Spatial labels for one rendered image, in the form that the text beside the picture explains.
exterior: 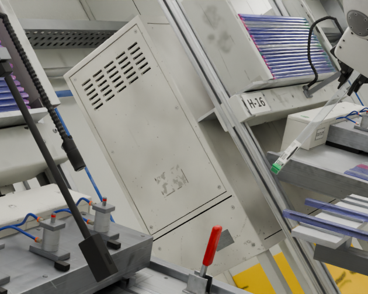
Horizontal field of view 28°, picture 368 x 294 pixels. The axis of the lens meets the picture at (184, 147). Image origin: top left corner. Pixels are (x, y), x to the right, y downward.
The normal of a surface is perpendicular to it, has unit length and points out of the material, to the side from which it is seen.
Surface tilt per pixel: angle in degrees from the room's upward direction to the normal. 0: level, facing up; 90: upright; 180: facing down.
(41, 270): 42
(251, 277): 90
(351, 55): 109
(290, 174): 90
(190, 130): 90
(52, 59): 90
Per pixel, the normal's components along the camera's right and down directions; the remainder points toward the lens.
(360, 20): -0.66, 0.58
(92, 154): 0.72, -0.47
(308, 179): -0.51, 0.13
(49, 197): 0.15, -0.96
